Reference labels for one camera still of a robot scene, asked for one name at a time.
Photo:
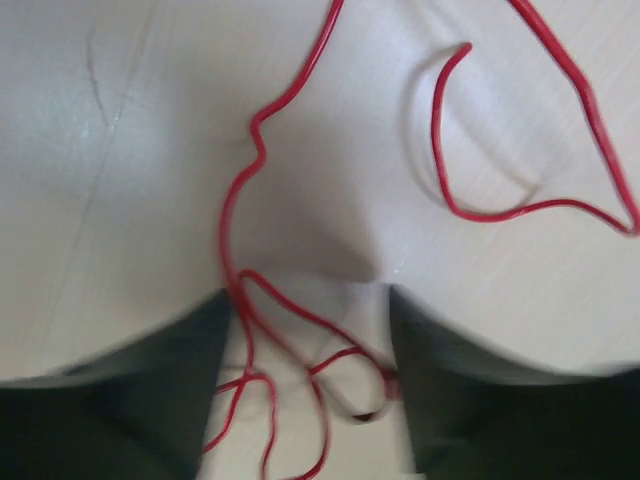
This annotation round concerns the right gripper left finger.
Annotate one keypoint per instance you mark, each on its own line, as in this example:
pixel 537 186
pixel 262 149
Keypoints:
pixel 138 411

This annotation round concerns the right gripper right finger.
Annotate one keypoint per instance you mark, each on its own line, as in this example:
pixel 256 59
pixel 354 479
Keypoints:
pixel 473 412

